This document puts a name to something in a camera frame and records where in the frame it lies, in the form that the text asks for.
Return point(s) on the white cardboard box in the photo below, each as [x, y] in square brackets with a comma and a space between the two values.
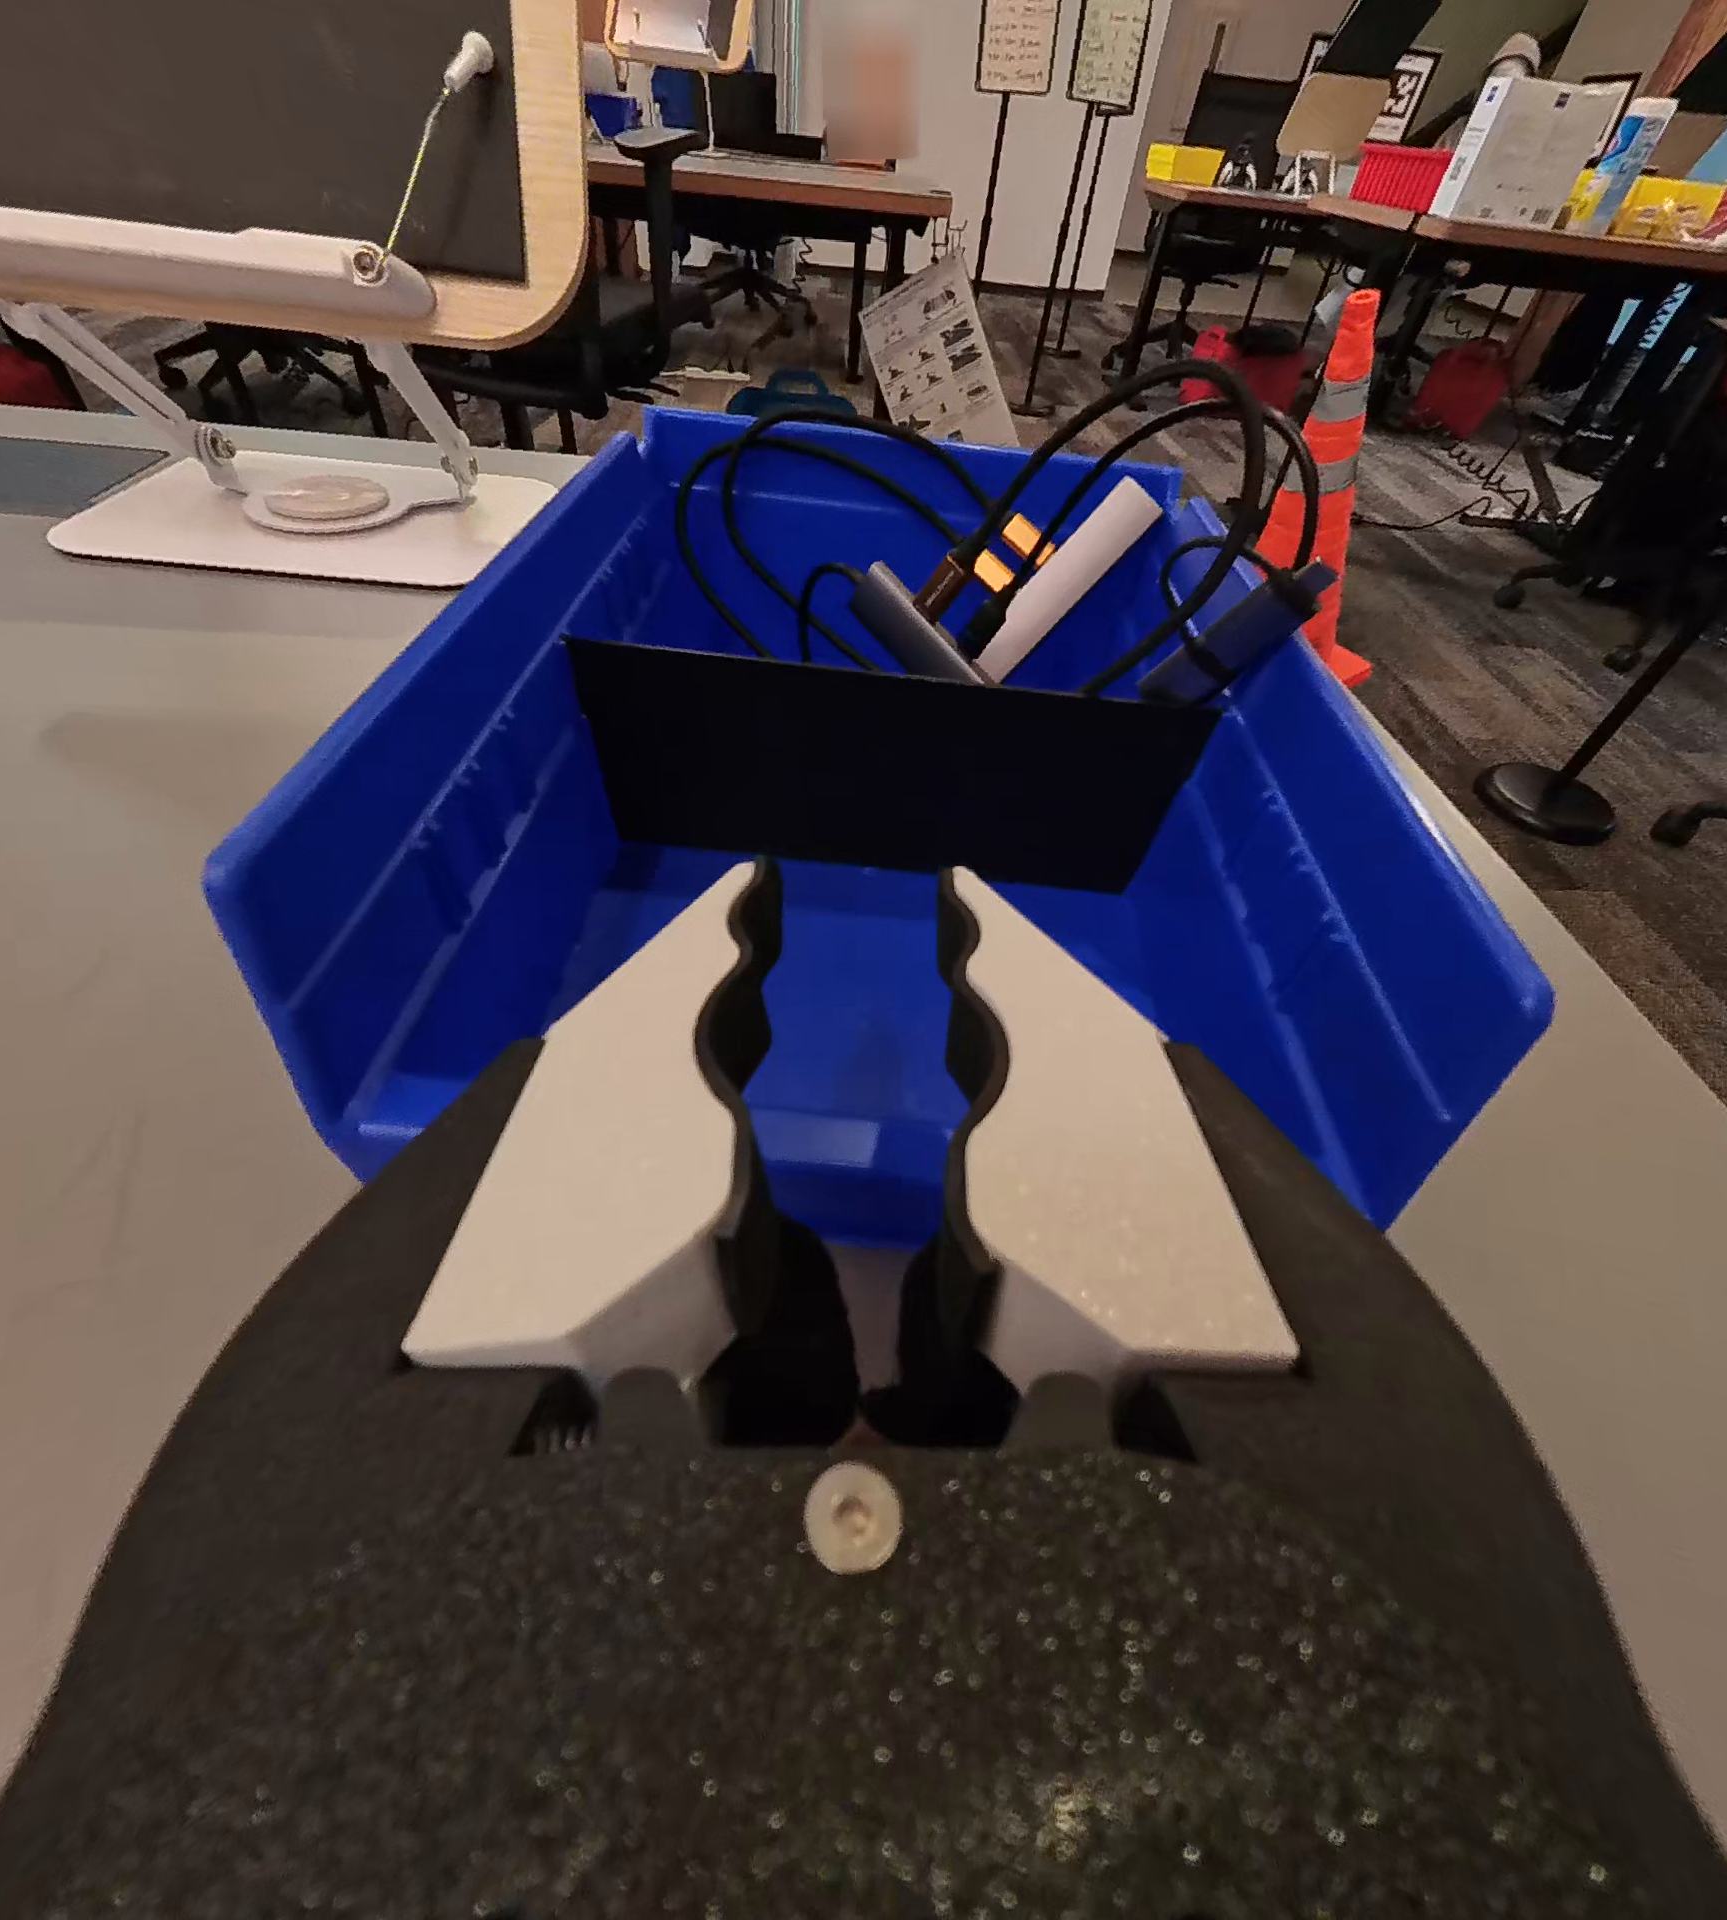
[1531, 150]

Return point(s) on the dark grey desk hatch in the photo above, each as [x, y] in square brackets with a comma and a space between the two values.
[9, 473]

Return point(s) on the small wooden background table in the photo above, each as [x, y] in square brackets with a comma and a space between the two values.
[773, 183]

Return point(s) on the whiteboard on black stand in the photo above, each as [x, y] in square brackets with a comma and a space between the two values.
[1111, 52]
[1017, 46]

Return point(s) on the orange traffic cone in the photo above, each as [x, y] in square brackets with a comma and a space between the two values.
[1335, 450]

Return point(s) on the red plastic basket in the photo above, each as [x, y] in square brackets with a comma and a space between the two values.
[1403, 177]

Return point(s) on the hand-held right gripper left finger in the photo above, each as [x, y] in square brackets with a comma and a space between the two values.
[608, 1141]

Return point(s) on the blue storage bin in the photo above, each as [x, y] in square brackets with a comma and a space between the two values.
[473, 900]

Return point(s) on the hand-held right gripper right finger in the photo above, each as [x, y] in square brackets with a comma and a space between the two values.
[1103, 1171]

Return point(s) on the printed leaflet sign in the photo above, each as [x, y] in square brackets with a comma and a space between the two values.
[931, 353]

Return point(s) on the black bin divider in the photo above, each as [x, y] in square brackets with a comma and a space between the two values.
[877, 766]

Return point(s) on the white USB hub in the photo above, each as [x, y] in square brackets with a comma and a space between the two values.
[1073, 578]

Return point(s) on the long wooden background table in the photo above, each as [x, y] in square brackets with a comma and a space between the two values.
[1554, 248]

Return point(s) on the black round-base stand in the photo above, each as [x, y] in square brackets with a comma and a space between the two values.
[1544, 803]

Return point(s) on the grey USB hub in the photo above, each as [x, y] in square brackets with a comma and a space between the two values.
[914, 619]

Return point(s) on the white board stand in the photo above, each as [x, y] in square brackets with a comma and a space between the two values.
[353, 525]

